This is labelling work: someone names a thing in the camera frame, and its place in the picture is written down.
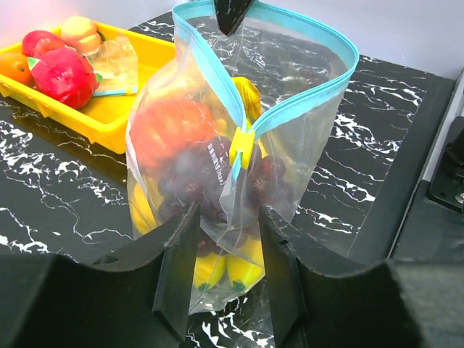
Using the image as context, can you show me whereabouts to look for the peach fruit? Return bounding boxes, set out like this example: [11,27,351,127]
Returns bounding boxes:
[61,16,102,54]

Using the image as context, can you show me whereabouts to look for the black marble table mat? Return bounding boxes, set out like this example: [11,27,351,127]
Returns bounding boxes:
[0,10,457,348]

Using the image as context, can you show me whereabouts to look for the yellow banana bunch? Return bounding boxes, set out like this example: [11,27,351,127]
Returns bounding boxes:
[128,76,264,292]

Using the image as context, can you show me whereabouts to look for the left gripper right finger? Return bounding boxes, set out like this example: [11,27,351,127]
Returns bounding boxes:
[259,206,428,347]

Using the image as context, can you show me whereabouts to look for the clear bag in tray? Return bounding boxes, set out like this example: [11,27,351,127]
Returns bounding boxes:
[85,36,138,97]

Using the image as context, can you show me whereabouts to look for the clear bag teal zipper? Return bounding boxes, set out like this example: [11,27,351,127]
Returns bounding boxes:
[125,1,360,314]

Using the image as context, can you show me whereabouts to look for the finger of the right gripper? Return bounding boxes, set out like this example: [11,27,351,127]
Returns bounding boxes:
[213,0,254,36]

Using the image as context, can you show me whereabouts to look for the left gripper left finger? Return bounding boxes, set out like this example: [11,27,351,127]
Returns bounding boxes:
[1,204,200,347]

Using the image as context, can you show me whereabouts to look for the red dragon fruit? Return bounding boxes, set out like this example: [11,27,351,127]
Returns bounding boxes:
[27,46,99,109]

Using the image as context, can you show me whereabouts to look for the orange mandarin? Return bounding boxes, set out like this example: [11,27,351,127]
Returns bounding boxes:
[0,52,35,87]

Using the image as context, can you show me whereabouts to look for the red apple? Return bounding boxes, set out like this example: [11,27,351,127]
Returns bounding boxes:
[22,30,65,57]

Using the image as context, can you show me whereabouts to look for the purple grape bunch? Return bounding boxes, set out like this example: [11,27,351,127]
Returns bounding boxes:
[157,136,295,257]

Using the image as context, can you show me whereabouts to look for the yellow plastic fruit tray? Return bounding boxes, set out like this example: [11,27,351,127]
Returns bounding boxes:
[1,20,175,154]

